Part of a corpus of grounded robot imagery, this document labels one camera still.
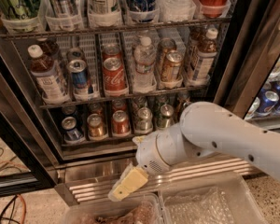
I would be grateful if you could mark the blue pepsi can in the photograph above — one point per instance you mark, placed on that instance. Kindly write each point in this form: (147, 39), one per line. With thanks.
(72, 134)
(71, 111)

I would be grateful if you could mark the gold can middle shelf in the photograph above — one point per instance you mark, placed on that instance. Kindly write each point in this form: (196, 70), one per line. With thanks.
(171, 69)

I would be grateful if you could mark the clear plastic bin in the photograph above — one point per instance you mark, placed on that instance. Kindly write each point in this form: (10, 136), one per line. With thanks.
(140, 209)
(214, 199)

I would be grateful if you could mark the blue pepsi cans right fridge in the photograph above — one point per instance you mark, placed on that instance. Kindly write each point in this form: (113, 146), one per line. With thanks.
(267, 101)

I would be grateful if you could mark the clear water bottle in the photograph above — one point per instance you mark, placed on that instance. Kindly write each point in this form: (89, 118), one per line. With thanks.
(144, 56)

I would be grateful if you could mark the blue pepsi can rear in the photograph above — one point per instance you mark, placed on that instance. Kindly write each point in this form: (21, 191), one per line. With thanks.
(71, 111)

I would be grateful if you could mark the red coke can bottom shelf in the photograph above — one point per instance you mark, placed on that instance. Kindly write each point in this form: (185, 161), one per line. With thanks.
(120, 123)

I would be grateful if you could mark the gold can shelf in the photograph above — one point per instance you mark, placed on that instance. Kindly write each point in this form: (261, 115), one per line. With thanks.
(96, 127)
(171, 69)

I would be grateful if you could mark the red coca-cola can middle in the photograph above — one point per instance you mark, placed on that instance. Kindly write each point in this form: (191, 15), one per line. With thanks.
(114, 77)

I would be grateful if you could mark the green can top left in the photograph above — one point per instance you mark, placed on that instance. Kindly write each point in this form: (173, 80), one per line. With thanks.
(20, 11)

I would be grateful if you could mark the blue pepsi bottle top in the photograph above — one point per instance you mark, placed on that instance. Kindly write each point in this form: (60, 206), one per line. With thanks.
(142, 10)

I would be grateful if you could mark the tea bottle white cap right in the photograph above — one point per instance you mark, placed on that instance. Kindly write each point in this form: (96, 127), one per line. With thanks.
(203, 56)

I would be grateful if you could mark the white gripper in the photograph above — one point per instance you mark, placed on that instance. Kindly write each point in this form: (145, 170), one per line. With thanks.
(148, 154)

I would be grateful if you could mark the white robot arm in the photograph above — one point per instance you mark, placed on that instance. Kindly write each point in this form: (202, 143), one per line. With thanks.
(204, 129)

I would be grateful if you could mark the tea bottle white cap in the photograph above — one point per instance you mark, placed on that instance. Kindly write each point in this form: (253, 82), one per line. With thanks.
(203, 56)
(47, 76)

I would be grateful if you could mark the gold can bottom shelf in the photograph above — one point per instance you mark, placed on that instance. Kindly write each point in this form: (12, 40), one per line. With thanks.
(96, 127)

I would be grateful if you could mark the tea bottle white cap left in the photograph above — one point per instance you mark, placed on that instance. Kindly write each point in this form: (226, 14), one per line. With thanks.
(47, 76)

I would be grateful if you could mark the blue can middle shelf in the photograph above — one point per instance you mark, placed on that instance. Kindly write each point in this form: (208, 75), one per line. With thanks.
(80, 77)

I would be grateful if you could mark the white green can bottom shelf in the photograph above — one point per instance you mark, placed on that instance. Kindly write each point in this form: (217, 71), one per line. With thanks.
(143, 120)

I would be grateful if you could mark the blue pepsi can front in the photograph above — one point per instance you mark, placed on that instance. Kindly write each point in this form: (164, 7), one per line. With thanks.
(72, 134)

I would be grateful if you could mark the clear plastic bin right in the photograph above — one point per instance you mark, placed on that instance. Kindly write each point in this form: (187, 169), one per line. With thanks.
(214, 199)

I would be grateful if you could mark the clear plastic bin left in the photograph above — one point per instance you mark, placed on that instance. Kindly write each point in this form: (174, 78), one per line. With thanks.
(140, 209)

